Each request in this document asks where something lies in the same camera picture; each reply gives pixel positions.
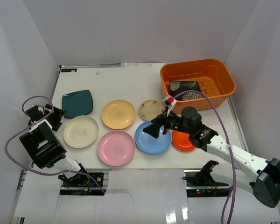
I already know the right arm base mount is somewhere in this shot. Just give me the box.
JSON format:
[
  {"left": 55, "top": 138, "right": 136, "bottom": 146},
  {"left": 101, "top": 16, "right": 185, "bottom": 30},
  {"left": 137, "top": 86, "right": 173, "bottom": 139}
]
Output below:
[{"left": 182, "top": 160, "right": 230, "bottom": 198}]

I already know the small orange round plate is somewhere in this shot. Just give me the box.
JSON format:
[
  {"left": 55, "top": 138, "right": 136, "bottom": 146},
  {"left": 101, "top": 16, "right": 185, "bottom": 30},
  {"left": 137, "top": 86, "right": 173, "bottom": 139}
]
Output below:
[{"left": 172, "top": 131, "right": 196, "bottom": 152}]

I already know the pink round plate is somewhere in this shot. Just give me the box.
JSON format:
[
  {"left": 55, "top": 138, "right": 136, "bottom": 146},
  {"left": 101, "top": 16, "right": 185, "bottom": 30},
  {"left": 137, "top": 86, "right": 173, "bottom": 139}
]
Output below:
[{"left": 97, "top": 130, "right": 136, "bottom": 167}]

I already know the cream round plate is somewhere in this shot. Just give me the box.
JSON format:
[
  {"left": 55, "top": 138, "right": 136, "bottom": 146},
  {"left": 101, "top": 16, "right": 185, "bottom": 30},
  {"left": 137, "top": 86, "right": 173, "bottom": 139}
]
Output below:
[{"left": 63, "top": 115, "right": 99, "bottom": 149}]

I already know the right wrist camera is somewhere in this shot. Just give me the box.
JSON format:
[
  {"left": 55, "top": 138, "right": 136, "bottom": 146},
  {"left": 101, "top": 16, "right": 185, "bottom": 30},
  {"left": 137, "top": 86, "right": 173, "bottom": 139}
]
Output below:
[{"left": 163, "top": 95, "right": 177, "bottom": 114}]

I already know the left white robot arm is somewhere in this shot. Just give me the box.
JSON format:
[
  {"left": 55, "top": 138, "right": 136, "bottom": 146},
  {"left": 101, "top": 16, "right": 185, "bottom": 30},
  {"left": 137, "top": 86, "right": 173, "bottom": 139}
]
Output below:
[{"left": 19, "top": 104, "right": 90, "bottom": 186}]

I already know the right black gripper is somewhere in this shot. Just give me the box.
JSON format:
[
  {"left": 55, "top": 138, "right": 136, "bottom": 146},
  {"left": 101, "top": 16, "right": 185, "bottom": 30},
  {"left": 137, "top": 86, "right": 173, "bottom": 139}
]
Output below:
[{"left": 142, "top": 107, "right": 192, "bottom": 139}]

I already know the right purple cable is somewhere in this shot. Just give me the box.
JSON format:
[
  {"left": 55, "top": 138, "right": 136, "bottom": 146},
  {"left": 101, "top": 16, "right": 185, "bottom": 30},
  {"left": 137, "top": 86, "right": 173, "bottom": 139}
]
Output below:
[{"left": 175, "top": 90, "right": 237, "bottom": 224}]

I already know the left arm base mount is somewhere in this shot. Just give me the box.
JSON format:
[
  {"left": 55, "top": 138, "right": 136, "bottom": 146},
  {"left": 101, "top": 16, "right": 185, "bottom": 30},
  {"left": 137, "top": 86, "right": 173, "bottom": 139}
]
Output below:
[{"left": 58, "top": 172, "right": 104, "bottom": 188}]

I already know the white paper sheet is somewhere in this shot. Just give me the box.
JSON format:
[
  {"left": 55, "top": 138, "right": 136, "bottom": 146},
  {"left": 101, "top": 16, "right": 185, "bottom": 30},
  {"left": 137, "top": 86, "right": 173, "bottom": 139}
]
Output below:
[{"left": 121, "top": 63, "right": 166, "bottom": 68}]

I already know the black label sticker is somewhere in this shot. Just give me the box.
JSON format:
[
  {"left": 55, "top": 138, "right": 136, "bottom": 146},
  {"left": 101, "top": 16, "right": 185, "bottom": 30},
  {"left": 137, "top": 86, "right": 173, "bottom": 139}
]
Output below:
[{"left": 60, "top": 68, "right": 77, "bottom": 73}]

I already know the blue round plate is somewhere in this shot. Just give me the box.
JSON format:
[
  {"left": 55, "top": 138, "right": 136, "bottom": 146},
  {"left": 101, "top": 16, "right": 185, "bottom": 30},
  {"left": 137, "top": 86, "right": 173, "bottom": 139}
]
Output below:
[{"left": 134, "top": 120, "right": 172, "bottom": 155}]

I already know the teal square plate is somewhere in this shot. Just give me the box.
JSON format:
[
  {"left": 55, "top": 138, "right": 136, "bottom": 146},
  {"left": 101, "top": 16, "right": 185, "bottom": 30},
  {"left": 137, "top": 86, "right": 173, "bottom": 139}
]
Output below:
[{"left": 62, "top": 90, "right": 93, "bottom": 119}]

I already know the yellow round plate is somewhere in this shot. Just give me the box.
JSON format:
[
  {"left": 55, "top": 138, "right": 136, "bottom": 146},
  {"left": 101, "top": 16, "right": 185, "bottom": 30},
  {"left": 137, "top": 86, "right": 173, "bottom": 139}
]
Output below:
[{"left": 101, "top": 99, "right": 136, "bottom": 130}]

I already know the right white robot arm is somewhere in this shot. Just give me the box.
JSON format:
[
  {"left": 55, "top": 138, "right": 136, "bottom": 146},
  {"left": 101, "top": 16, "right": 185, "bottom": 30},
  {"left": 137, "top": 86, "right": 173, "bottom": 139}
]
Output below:
[{"left": 143, "top": 107, "right": 280, "bottom": 208}]

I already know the black floral square plate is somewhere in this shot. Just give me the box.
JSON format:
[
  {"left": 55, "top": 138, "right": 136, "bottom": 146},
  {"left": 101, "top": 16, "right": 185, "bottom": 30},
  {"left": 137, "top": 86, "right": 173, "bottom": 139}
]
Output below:
[{"left": 169, "top": 81, "right": 203, "bottom": 101}]

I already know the small beige patterned plate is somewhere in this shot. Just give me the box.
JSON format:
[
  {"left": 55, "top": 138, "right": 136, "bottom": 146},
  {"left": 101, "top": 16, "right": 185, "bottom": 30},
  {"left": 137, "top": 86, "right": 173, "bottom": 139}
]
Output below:
[{"left": 138, "top": 99, "right": 165, "bottom": 120}]

